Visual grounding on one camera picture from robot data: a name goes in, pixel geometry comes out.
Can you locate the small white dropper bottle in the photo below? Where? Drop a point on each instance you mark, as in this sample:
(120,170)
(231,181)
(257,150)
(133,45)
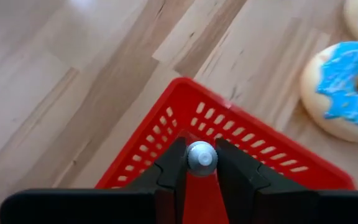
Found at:
(201,158)

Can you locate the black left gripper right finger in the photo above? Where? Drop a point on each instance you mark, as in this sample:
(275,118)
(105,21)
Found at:
(259,199)

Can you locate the blue-frosted toy donut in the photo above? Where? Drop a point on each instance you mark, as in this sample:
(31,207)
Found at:
(343,77)

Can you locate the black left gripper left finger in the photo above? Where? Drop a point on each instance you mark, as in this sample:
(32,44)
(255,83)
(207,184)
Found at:
(141,205)

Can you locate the red perforated plastic basket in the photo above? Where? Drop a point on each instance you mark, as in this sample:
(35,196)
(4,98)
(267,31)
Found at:
(182,99)

